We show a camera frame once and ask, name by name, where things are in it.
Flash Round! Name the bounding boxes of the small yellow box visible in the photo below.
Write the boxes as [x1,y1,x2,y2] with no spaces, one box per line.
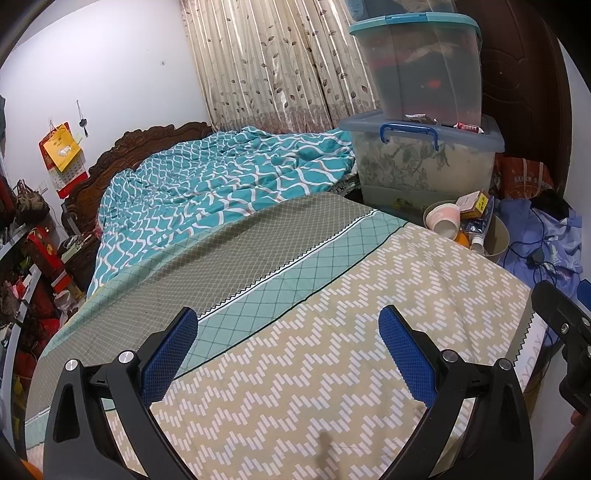
[455,189,490,220]

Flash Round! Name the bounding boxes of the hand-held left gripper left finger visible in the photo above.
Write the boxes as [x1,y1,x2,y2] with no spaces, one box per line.
[44,307,199,480]

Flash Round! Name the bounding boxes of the patterned bed sheet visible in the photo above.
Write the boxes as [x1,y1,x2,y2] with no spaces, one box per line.
[23,191,550,480]

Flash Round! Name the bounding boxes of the red gift box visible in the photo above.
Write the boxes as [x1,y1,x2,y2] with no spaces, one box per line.
[22,228,65,284]

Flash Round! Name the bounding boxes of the metal shelf rack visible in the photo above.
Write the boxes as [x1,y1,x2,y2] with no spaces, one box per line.
[0,222,43,462]

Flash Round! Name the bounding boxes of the black charger cable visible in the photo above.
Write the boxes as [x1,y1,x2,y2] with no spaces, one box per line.
[503,203,583,333]

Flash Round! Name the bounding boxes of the storage box with blue handle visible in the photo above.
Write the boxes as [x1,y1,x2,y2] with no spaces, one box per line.
[339,111,505,217]

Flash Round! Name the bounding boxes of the dark brown wooden door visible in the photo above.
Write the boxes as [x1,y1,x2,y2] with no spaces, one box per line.
[455,0,571,199]

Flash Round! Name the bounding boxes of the clear storage box teal lid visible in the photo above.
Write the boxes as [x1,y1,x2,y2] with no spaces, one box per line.
[348,13,482,127]

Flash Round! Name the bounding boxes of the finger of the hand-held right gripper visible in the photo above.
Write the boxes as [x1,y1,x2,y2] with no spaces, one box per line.
[560,344,591,412]
[531,281,591,352]

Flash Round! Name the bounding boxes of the pink white cup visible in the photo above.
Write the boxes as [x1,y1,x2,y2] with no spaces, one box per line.
[425,205,462,240]

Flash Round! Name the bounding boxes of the beige round trash bin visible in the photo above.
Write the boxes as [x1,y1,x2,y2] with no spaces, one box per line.
[424,200,511,264]

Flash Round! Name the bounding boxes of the brown handbag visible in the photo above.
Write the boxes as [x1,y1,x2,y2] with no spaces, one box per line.
[11,179,51,224]

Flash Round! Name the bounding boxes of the carved wooden headboard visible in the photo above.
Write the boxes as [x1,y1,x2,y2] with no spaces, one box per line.
[60,122,213,291]

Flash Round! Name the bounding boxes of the red yellow wall calendar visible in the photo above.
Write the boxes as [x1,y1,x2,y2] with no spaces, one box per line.
[39,122,89,199]

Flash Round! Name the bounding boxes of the teal patterned quilt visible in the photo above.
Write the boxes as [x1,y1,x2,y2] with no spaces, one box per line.
[95,124,358,296]

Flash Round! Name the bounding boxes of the red printed bag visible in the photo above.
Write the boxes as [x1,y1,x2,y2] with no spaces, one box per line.
[492,157,555,199]

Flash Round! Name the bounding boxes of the blue cloth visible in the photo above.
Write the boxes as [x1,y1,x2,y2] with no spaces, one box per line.
[496,196,585,296]

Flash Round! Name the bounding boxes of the floral beige curtain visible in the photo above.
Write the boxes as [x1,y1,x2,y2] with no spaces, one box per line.
[180,0,384,134]

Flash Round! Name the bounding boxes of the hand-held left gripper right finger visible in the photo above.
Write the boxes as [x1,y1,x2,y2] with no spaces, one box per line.
[378,305,534,480]

